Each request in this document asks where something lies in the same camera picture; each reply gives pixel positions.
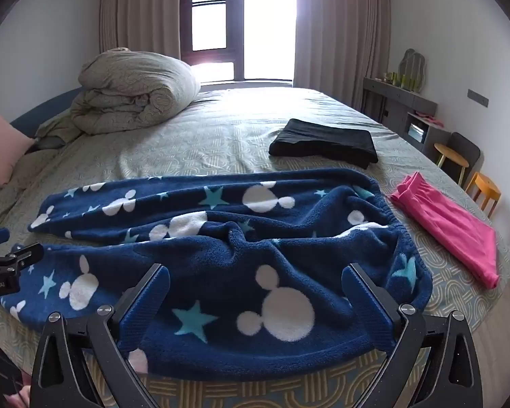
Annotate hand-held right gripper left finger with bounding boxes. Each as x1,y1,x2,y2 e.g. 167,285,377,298
30,262,171,408

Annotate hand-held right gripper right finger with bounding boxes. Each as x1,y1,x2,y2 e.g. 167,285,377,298
341,262,484,408

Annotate navy star print fleece pants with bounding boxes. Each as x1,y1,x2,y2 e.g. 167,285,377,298
0,169,433,380

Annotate pink folded pants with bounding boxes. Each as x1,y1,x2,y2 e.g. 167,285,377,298
390,171,500,290

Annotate black folded pants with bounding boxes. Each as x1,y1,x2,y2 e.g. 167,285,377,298
269,118,379,169

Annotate pink pillow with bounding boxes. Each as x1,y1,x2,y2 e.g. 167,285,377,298
0,114,37,188

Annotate blue headboard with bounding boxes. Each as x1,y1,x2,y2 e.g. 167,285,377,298
8,87,86,137

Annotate yellow stool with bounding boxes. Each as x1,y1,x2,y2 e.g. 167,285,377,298
465,172,502,217

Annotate round wooden stool green legs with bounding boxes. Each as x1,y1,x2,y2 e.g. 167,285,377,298
433,143,469,185

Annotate dark chair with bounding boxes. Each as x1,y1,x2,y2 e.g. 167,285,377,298
444,132,481,185

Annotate pink item on desk shelf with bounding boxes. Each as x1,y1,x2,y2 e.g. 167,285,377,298
414,110,445,127

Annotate folded beige patterned duvet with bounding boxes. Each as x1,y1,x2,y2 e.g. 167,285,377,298
70,48,201,137

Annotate bed with patterned sheet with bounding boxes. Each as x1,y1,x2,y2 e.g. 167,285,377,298
0,87,510,408

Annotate grey console desk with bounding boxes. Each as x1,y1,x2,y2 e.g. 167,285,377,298
361,77,453,160

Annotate wavy edged mirror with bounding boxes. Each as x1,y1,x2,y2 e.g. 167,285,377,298
397,49,426,92

